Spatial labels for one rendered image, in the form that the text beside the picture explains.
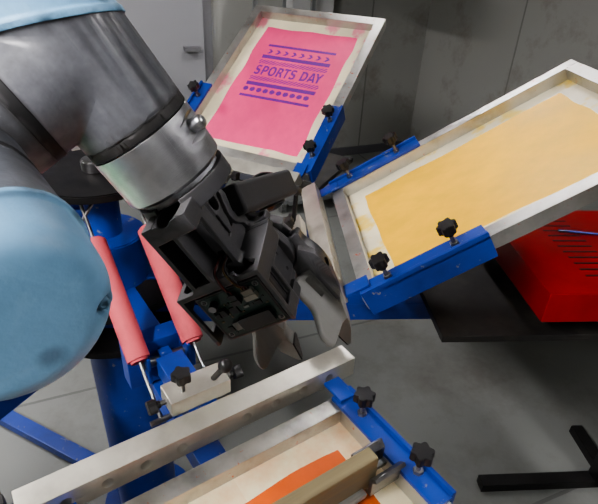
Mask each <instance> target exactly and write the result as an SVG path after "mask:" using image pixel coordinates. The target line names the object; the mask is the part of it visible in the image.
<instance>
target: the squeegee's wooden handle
mask: <svg viewBox="0 0 598 504"><path fill-rule="evenodd" d="M378 461H379V460H378V457H377V455H376V454H375V453H374V452H373V451H372V450H371V449H370V448H369V447H368V448H366V449H364V450H362V451H361V452H359V453H357V454H356V455H354V456H352V457H350V458H349V459H347V460H345V461H344V462H342V463H340V464H338V465H337V466H335V467H333V468H332V469H330V470H328V471H326V472H325V473H323V474H321V475H320V476H318V477H316V478H314V479H313V480H311V481H309V482H308V483H306V484H304V485H303V486H301V487H299V488H297V489H296V490H294V491H292V492H291V493H289V494H287V495H285V496H284V497H282V498H280V499H279V500H277V501H275V502H273V503H272V504H339V503H340V502H342V501H343V500H345V499H347V498H348V497H350V496H351V495H353V494H355V493H356V492H358V491H359V490H361V489H363V490H365V489H367V488H368V487H369V482H370V479H372V478H373V477H375V476H376V471H377V466H378Z"/></svg>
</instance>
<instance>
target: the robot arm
mask: <svg viewBox="0 0 598 504"><path fill-rule="evenodd" d="M125 12H126V10H125V9H124V7H123V6H122V5H121V4H119V3H118V2H117V1H116V0H0V401H4V400H9V399H13V398H17V397H20V396H23V395H27V394H29V393H32V392H34V391H37V390H39V389H41V388H43V387H45V386H47V385H49V384H51V383H53V382H54V381H56V380H57V379H59V378H61V377H62V376H64V375H65V374H66V373H68V372H69V371H70V370H72V369H73V368H74V367H75V366H76V365H77V364H78V363H79V362H80V361H82V359H83V358H84V357H85V356H86V355H87V354H88V353H89V352H90V350H91V349H92V348H93V346H94V345H95V343H96V342H97V340H98V338H99V337H100V335H101V333H102V331H103V329H104V327H105V324H106V322H107V319H108V315H109V311H110V307H111V302H112V299H113V294H112V291H111V283H110V278H109V274H108V271H107V268H106V266H105V263H104V262H103V260H102V258H101V256H100V254H99V253H98V251H97V250H96V248H95V247H94V245H93V244H92V242H91V240H90V236H89V232H88V230H87V227H86V225H85V223H84V222H83V220H82V218H81V217H80V215H79V214H78V213H77V212H76V211H75V210H74V209H73V208H72V207H71V206H70V205H69V204H68V203H67V202H66V201H64V200H63V199H61V198H60V197H59V196H58V195H57V194H56V192H55V191H54V190H53V189H52V187H51V186H50V185H49V184H48V182H47V181H46V180H45V178H44V177H43V176H42V174H43V173H44V172H45V171H46V170H48V169H49V168H50V167H52V166H53V165H54V164H56V163H57V162H58V161H59V160H61V159H62V158H63V157H64V156H66V155H67V152H69V151H70V150H71V149H73V148H74V147H75V146H78V147H79V148H80V149H81V150H82V151H83V152H84V154H85V155H86V156H87V157H88V158H89V159H90V160H91V161H92V162H93V163H94V164H95V167H96V168H97V169H98V170H99V171H100V172H101V174H102V175H103V176H104V177H105V178H106V179H107V180H108V182H109V183H110V184H111V185H112V186H113V187H114V188H115V189H116V191H117V192H118V193H119V194H120V195H121V196H122V197H123V199H124V200H125V201H126V202H127V203H128V204H129V205H130V206H131V207H132V208H135V209H139V210H140V212H141V213H142V214H143V215H144V217H145V218H146V219H147V220H148V222H147V224H146V225H145V227H144V229H143V231H142V233H141V235H142V236H143V237H144V238H145V239H146V241H147V242H148V243H149V244H150V245H151V246H152V247H153V248H154V249H155V251H156V252H157V253H158V254H159V255H160V256H161V257H162V258H163V259H164V261H165V262H166V263H167V264H168V265H169V266H170V267H171V268H172V269H173V271H174V272H175V273H176V274H177V275H178V276H179V277H180V278H181V279H182V280H183V282H184V284H183V287H182V289H181V292H180V294H179V297H178V299H177V303H178V304H179V305H180V306H181V307H182V308H183V309H184V310H185V311H186V313H187V314H188V315H189V316H190V317H191V318H192V319H193V320H194V321H195V322H196V323H197V324H198V325H199V326H200V327H201V329H202V330H203V331H204V332H205V333H206V334H207V335H208V336H209V337H210V338H211V339H212V340H213V341H214V342H215V343H216V345H217V346H220V345H221V344H222V340H223V336H224V334H225V335H226V336H227V337H228V339H230V340H233V339H236V338H238V337H241V336H244V335H247V334H250V333H252V336H253V355H254V359H255V362H256V363H257V365H258V366H259V367H260V368H261V369H266V368H267V367H268V365H269V363H270V361H271V359H272V357H273V355H274V353H275V351H276V349H278V350H280V351H281V352H283V353H285V354H287V355H289V356H291V357H293V358H295V359H297V360H301V359H303V353H302V350H301V346H300V343H299V340H298V336H297V333H296V332H294V331H293V330H291V329H290V328H289V327H288V325H287V323H286V320H289V319H292V320H293V319H296V314H297V306H298V305H299V300H301V301H302V302H303V303H304V304H305V305H306V306H307V307H308V308H309V310H310V311H311V313H312V315H313V318H314V322H315V325H316V329H317V332H318V335H319V337H320V339H321V340H322V341H323V342H324V343H325V344H326V345H327V346H328V347H333V346H335V344H336V341H337V338H338V337H339V338H340V339H341V340H342V341H343V342H344V343H345V344H346V345H348V344H350V343H351V321H350V316H349V313H348V309H347V306H346V303H345V300H344V297H343V294H342V292H341V288H340V284H339V281H338V279H337V276H336V274H335V271H334V268H333V266H332V263H331V261H330V259H329V257H328V255H327V254H326V253H325V251H324V250H323V249H322V248H321V247H320V246H319V245H318V244H317V243H315V242H314V241H313V240H311V239H310V238H308V237H307V236H306V235H304V233H303V232H302V231H301V229H300V228H299V227H296V228H294V229H293V230H292V229H291V228H290V227H288V226H287V225H286V224H285V223H284V219H285V218H284V217H283V216H279V215H273V214H270V213H269V212H271V211H274V210H276V209H278V208H279V207H280V206H281V205H282V204H283V202H284V201H285V198H288V197H290V196H292V195H295V194H296V193H297V187H296V184H295V182H294V180H293V178H292V175H291V173H290V171H289V170H282V171H278V172H274V173H273V172H260V173H258V174H256V175H254V176H253V177H252V178H251V179H247V180H243V181H239V182H235V183H232V184H230V185H228V186H225V187H223V188H221V187H222V186H223V185H224V183H225V182H226V181H227V179H228V177H229V175H230V173H231V166H230V164H229V163H228V161H227V160H226V159H225V157H224V156H223V154H222V153H221V152H220V151H219V150H217V146H218V145H217V143H216V141H215V140H214V138H213V137H212V136H211V134H210V133H209V131H208V130H207V129H206V124H207V122H206V119H205V117H204V116H203V115H201V114H196V113H195V112H194V111H193V109H192V108H191V106H190V105H189V104H188V102H187V101H186V100H185V98H184V96H183V95H182V93H181V92H180V91H179V89H178V88H177V86H176V85H175V83H174V82H173V81H172V79H171V78H170V76H169V75H168V74H167V72H166V71H165V69H164V68H163V67H162V65H161V64H160V62H159V61H158V60H157V58H156V57H155V55H154V54H153V53H152V51H151V50H150V48H149V47H148V46H147V44H146V43H145V41H144V40H143V39H142V37H141V36H140V34H139V33H138V32H137V30H136V29H135V28H134V26H133V25H132V23H131V22H130V21H129V19H128V18H127V16H126V15H125V14H124V13H125ZM220 188H221V189H220ZM258 210H259V211H260V212H257V213H256V211H258ZM195 303H197V304H198V306H199V307H200V308H201V309H202V310H203V311H204V312H205V313H206V314H207V315H208V317H209V318H210V319H211V320H212V321H213V322H214V324H213V328H212V330H211V329H210V328H209V327H208V326H207V325H206V324H205V323H204V322H203V320H202V319H201V318H200V317H199V316H198V315H197V314H196V313H195V312H194V311H193V308H194V305H195Z"/></svg>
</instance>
